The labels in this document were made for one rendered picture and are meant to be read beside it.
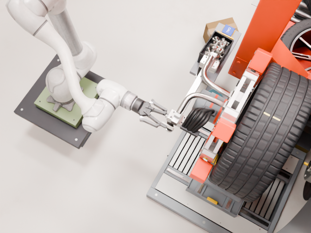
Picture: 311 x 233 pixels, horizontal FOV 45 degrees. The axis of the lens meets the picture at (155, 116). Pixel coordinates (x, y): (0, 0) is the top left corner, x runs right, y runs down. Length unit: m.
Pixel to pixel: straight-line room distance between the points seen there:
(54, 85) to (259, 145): 1.23
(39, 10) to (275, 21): 1.08
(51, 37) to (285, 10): 1.06
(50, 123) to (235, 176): 1.30
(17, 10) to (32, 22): 0.08
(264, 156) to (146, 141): 1.28
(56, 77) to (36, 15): 0.53
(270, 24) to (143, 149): 1.30
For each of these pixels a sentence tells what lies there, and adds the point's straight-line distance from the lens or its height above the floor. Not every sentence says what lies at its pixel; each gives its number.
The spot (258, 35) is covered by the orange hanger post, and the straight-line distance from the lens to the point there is 1.98.
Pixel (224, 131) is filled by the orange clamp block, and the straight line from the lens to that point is 1.55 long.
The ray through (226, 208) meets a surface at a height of 0.18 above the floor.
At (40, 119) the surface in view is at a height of 0.30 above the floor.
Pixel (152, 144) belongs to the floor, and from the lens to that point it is 2.70.
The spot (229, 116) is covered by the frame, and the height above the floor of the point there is 1.11.
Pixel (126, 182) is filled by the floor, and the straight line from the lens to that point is 2.64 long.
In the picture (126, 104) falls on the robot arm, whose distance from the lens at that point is 1.88.
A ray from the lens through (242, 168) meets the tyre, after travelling 1.65.
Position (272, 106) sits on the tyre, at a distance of 1.61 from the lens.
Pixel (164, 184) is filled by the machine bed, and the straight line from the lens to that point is 2.56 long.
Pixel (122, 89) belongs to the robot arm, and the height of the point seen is 0.87.
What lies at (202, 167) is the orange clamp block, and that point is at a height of 0.88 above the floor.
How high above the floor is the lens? 2.59
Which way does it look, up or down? 69 degrees down
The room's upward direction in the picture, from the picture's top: 4 degrees clockwise
